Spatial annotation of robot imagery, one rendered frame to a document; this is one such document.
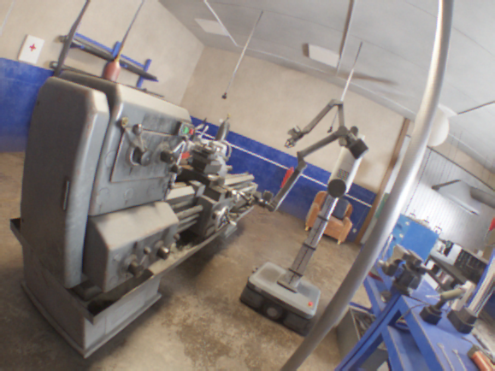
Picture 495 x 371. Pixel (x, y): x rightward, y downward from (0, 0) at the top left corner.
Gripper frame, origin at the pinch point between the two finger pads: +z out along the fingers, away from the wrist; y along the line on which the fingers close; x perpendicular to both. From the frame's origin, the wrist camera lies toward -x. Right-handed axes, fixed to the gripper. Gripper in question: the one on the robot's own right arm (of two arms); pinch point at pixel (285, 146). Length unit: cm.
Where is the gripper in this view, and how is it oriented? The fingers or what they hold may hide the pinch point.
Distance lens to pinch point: 233.9
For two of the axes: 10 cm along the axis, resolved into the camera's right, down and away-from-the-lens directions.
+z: -7.4, 5.8, 3.2
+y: -3.9, 0.2, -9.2
